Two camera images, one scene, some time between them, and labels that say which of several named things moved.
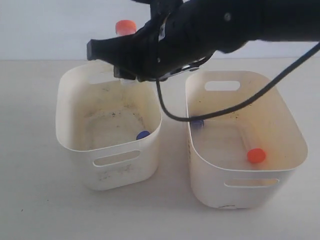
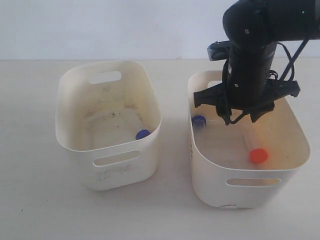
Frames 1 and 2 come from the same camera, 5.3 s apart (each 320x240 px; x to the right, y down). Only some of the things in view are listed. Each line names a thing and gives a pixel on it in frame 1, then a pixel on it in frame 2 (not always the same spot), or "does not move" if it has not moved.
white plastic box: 114,126 does not move
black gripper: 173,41 → 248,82
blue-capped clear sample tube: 142,134 does not move
